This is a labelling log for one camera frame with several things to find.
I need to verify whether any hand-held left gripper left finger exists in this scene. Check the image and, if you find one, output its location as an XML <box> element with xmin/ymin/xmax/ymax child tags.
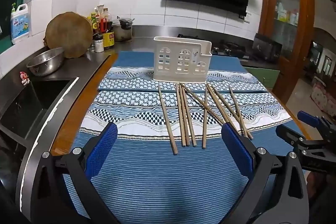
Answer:
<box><xmin>30</xmin><ymin>122</ymin><xmax>118</xmax><ymax>224</ymax></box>

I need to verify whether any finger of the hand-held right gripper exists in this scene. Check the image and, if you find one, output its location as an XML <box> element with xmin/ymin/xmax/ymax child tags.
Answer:
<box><xmin>276</xmin><ymin>124</ymin><xmax>311</xmax><ymax>147</ymax></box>
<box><xmin>297</xmin><ymin>111</ymin><xmax>336</xmax><ymax>132</ymax></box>

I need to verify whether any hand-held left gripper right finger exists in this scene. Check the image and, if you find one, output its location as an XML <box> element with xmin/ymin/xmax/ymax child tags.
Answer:
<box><xmin>221</xmin><ymin>122</ymin><xmax>310</xmax><ymax>224</ymax></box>

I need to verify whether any pile of wooden chopsticks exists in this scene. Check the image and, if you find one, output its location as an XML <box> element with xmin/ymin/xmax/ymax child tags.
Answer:
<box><xmin>157</xmin><ymin>83</ymin><xmax>254</xmax><ymax>156</ymax></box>

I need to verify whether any white utensil holder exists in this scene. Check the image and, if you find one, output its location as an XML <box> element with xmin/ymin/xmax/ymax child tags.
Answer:
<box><xmin>153</xmin><ymin>36</ymin><xmax>213</xmax><ymax>83</ymax></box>

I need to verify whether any floral cushion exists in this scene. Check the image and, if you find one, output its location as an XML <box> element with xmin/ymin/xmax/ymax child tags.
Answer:
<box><xmin>311</xmin><ymin>82</ymin><xmax>336</xmax><ymax>117</ymax></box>

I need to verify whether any green cabinet drawer front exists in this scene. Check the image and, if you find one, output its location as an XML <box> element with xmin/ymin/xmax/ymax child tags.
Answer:
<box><xmin>241</xmin><ymin>67</ymin><xmax>280</xmax><ymax>88</ymax></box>

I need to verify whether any blue patterned woven placemat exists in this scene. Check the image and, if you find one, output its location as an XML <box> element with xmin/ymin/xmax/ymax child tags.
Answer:
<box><xmin>98</xmin><ymin>51</ymin><xmax>268</xmax><ymax>93</ymax></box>
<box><xmin>63</xmin><ymin>90</ymin><xmax>294</xmax><ymax>224</ymax></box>

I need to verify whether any black sink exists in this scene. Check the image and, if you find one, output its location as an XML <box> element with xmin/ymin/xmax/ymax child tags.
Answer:
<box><xmin>0</xmin><ymin>77</ymin><xmax>79</xmax><ymax>161</ymax></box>

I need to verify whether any wooden glass door cabinet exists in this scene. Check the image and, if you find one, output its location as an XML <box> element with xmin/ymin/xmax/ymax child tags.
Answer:
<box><xmin>259</xmin><ymin>0</ymin><xmax>315</xmax><ymax>104</ymax></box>

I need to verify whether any black gas stove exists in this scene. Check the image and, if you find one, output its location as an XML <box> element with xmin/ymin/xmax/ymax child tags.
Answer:
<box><xmin>177</xmin><ymin>34</ymin><xmax>250</xmax><ymax>59</ymax></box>

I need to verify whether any white shaker jar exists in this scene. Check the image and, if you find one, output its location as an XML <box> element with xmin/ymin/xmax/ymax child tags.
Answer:
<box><xmin>94</xmin><ymin>36</ymin><xmax>105</xmax><ymax>53</ymax></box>

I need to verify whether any steel colander bowl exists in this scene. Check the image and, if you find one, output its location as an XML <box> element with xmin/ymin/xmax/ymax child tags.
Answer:
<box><xmin>26</xmin><ymin>47</ymin><xmax>66</xmax><ymax>77</ymax></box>

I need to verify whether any dark soy sauce bottle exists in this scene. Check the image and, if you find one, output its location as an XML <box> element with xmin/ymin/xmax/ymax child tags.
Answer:
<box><xmin>100</xmin><ymin>18</ymin><xmax>115</xmax><ymax>49</ymax></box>

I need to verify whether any round wooden cutting board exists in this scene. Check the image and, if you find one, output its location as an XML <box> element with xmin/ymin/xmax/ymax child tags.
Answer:
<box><xmin>45</xmin><ymin>12</ymin><xmax>93</xmax><ymax>59</ymax></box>

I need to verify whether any steel pressure cooker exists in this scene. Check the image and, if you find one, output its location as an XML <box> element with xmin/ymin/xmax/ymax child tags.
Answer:
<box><xmin>114</xmin><ymin>19</ymin><xmax>135</xmax><ymax>41</ymax></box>

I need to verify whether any row of shelved boxes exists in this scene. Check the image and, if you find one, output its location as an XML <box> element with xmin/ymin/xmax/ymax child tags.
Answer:
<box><xmin>276</xmin><ymin>0</ymin><xmax>300</xmax><ymax>26</ymax></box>

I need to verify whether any white detergent jug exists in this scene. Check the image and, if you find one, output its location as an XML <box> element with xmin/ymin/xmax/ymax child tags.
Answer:
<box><xmin>10</xmin><ymin>3</ymin><xmax>29</xmax><ymax>45</ymax></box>

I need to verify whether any green framed window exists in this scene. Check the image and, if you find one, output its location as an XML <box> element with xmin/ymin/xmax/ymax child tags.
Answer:
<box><xmin>0</xmin><ymin>0</ymin><xmax>34</xmax><ymax>54</ymax></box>

